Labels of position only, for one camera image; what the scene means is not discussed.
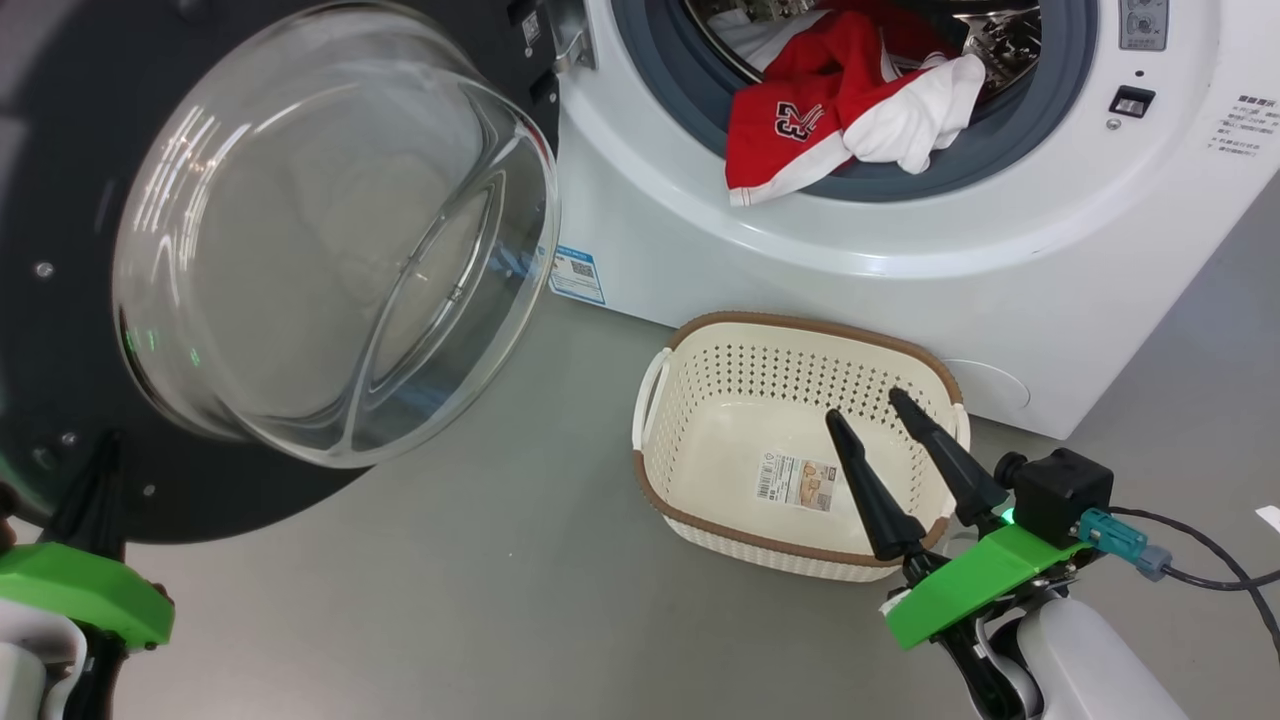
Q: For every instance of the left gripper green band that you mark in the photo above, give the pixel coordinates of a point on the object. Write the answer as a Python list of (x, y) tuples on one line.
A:
[(80, 590)]

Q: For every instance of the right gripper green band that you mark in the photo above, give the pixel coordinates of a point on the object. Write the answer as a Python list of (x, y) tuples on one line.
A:
[(980, 580)]

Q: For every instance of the black washer door with glass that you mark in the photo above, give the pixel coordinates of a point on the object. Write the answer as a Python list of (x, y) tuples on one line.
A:
[(60, 150)]

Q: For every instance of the red and white jersey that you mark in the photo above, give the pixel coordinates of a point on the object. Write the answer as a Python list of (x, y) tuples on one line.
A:
[(800, 110)]

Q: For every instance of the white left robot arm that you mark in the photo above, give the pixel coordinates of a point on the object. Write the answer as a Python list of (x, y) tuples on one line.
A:
[(30, 670)]

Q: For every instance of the printed paper product label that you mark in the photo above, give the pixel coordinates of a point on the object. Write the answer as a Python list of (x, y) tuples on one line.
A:
[(795, 482)]

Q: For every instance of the white front-load washing machine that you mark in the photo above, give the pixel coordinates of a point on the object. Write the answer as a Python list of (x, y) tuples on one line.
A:
[(1000, 300)]

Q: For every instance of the cream perforated laundry basket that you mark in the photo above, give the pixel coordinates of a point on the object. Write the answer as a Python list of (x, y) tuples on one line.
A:
[(720, 400)]

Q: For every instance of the round white filter cover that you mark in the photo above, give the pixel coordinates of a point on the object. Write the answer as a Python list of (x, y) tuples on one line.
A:
[(990, 385)]

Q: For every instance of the white paper scrap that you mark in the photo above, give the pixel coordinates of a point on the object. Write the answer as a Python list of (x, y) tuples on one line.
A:
[(1270, 517)]

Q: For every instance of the blue energy label sticker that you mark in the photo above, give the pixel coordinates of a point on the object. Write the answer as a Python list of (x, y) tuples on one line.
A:
[(577, 276)]

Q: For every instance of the grey warning sticker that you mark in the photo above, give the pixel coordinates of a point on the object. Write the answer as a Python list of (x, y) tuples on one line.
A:
[(1143, 22)]

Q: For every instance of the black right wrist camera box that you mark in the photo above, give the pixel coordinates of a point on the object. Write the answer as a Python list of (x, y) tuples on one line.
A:
[(1065, 490)]

